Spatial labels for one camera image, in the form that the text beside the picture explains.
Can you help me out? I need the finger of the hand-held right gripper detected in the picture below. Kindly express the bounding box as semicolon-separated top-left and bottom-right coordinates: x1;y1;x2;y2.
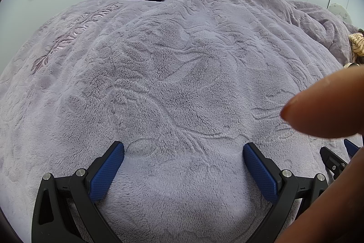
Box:
344;139;361;159
320;146;347;179

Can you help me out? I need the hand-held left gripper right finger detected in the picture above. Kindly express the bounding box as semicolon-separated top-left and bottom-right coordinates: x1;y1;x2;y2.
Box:
243;142;329;243

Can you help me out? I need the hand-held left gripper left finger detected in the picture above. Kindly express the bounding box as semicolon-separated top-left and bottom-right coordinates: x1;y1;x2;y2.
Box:
31;141;126;243

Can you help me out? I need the person's right hand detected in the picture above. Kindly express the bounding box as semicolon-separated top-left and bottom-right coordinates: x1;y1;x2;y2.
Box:
279;64;364;243

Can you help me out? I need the beige striped garment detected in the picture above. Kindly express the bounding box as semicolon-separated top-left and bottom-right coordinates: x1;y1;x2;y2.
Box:
348;29;364;58

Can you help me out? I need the purple embossed blanket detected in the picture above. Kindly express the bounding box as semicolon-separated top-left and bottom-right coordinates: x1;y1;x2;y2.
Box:
0;0;364;243

